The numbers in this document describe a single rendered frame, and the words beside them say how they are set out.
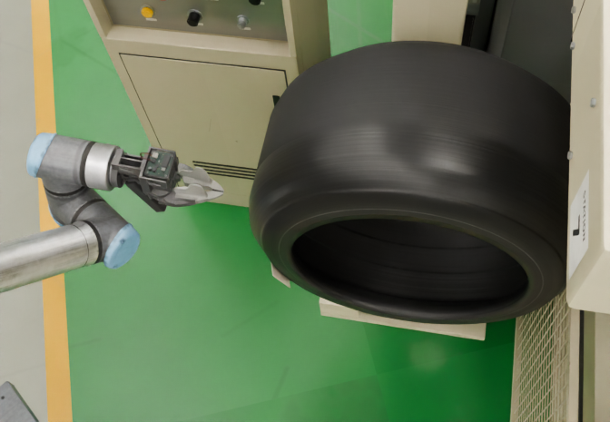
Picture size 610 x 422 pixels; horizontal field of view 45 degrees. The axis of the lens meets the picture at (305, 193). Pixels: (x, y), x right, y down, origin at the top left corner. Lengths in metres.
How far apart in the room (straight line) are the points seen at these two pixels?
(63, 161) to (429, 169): 0.72
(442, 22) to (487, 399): 1.44
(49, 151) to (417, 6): 0.73
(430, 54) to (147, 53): 1.10
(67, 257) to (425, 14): 0.78
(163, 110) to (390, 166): 1.33
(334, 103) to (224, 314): 1.53
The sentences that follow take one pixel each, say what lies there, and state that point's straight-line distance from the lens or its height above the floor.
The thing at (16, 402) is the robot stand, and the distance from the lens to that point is 2.05.
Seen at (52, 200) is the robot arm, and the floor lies 1.14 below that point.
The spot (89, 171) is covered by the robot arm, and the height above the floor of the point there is 1.24.
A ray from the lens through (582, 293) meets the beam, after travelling 0.81.
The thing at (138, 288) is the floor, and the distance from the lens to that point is 2.72.
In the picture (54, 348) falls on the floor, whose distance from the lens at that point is 2.74.
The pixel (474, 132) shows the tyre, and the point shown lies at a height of 1.48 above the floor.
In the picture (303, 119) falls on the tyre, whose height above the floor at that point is 1.42.
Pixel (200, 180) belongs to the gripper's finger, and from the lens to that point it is 1.47.
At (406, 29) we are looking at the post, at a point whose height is 1.36.
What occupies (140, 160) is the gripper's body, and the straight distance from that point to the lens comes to 1.45.
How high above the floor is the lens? 2.41
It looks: 60 degrees down
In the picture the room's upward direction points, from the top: 9 degrees counter-clockwise
